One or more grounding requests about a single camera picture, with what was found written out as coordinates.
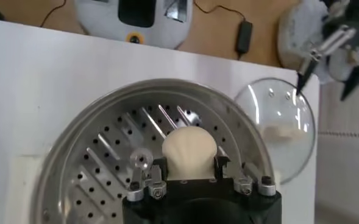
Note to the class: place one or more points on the black power adapter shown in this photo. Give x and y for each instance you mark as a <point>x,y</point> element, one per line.
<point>244,36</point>

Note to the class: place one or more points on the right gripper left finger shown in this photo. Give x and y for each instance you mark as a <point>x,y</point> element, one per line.
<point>156,185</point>

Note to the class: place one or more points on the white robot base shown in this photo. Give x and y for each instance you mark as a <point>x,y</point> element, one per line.
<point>106,21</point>

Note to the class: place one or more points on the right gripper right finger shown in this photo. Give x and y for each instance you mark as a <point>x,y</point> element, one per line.
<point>243,182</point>

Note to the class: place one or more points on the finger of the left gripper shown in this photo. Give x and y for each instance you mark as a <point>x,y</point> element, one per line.
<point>356,80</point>
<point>322,50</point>

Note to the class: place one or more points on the cream steamed baozi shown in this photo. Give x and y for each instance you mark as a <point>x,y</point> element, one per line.
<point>189,152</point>

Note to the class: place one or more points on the perforated steel steamer basket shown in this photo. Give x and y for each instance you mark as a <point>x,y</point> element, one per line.
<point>106,164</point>

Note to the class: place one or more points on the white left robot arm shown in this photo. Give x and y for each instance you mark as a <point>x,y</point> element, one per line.
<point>298,33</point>

